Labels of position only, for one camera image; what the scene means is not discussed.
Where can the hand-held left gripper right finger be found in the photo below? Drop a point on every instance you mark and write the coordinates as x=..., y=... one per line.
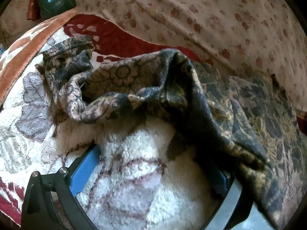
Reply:
x=221, y=181

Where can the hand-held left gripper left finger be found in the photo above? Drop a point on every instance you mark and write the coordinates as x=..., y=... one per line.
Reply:
x=84, y=172

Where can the dark floral patterned garment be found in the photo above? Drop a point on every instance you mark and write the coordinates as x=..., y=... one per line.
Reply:
x=191, y=95

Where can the white and red fleece blanket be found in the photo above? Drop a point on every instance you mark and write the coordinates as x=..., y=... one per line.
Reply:
x=134, y=172

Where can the beige floral bedsheet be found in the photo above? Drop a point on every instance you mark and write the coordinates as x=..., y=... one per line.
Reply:
x=191, y=16

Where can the teal box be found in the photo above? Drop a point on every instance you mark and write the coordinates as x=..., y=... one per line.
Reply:
x=56, y=1

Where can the orange cloth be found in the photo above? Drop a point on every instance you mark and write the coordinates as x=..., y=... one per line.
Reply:
x=33, y=4

